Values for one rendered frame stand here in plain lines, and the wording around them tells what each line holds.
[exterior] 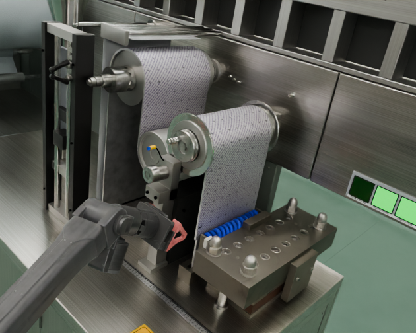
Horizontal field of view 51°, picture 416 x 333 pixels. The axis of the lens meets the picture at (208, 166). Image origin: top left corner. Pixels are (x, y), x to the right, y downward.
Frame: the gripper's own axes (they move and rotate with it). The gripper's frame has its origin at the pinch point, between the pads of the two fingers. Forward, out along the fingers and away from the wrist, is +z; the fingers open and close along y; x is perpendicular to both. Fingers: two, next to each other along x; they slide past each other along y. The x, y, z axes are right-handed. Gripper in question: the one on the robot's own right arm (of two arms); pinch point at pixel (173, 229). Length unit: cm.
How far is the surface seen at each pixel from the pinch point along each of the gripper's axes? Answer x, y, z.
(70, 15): 38, -73, -1
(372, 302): -18, 11, 196
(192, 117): 24.3, -5.9, -4.5
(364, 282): -11, 0, 208
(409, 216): 26, 37, 31
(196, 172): 13.6, -2.3, 1.1
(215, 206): 7.8, 0.3, 11.0
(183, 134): 20.1, -6.0, -4.6
